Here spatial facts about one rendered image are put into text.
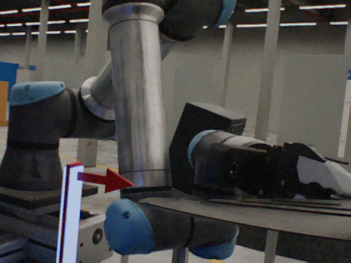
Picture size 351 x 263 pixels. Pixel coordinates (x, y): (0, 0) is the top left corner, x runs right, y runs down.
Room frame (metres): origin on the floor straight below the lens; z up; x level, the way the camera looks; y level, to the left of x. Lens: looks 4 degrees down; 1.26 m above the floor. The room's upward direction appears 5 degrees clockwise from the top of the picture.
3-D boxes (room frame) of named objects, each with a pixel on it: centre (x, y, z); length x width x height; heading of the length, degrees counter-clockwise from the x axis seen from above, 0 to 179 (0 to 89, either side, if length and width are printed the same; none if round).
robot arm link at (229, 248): (0.69, -0.11, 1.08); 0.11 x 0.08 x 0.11; 124
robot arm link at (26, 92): (1.00, 0.24, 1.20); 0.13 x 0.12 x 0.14; 124
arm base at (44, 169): (1.00, 0.24, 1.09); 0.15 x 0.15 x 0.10
